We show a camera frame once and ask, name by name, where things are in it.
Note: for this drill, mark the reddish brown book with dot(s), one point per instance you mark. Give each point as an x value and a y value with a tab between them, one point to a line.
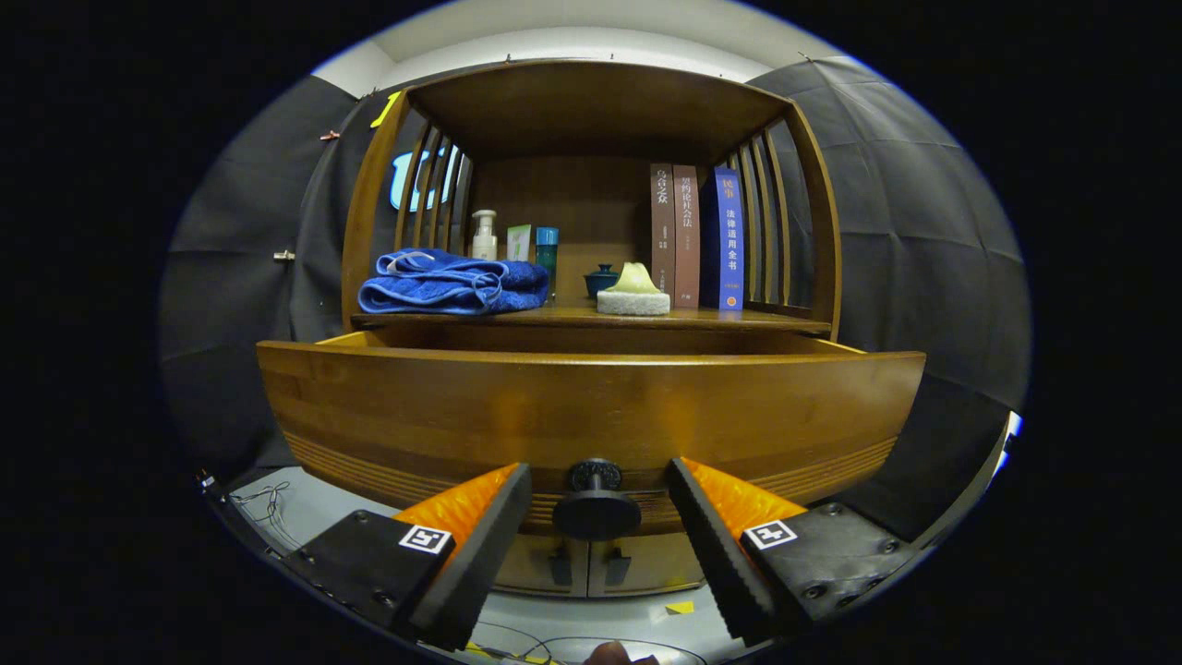
687	231

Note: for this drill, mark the wooden countertop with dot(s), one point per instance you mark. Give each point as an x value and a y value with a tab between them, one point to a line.
720	319

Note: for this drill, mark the wooden cabinet door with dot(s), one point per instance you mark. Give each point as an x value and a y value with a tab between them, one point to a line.
660	568
531	563

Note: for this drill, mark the white green tube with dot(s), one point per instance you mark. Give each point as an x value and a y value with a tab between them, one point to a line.
519	245

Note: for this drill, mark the yellow tape piece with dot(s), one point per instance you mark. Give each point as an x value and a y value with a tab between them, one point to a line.
680	608

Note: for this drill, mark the white pump bottle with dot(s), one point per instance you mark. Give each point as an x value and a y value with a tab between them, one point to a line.
485	245

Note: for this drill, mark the white floor appliance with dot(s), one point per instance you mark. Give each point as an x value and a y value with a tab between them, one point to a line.
1008	443

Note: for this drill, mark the blue folded towel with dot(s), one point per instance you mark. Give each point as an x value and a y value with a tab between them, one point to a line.
443	286

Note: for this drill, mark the brown wooden cabinet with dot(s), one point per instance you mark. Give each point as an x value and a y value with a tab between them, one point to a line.
591	102

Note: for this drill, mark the black round drawer knob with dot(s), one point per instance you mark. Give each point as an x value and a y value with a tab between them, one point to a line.
596	513

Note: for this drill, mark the blue book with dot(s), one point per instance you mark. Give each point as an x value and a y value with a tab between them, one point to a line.
728	231

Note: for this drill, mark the brown wooden drawer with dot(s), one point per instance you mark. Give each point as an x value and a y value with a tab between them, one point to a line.
591	406

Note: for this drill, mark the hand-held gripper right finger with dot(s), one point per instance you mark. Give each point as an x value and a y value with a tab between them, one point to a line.
716	563

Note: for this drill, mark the teal capped bottle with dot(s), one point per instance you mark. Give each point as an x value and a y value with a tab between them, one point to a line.
547	249

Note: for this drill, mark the blue lidded teacup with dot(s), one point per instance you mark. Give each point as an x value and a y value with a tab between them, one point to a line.
598	282

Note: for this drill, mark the dark brown book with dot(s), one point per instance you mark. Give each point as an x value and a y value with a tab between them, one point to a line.
662	222

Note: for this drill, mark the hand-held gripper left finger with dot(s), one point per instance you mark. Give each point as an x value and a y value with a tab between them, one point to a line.
485	563

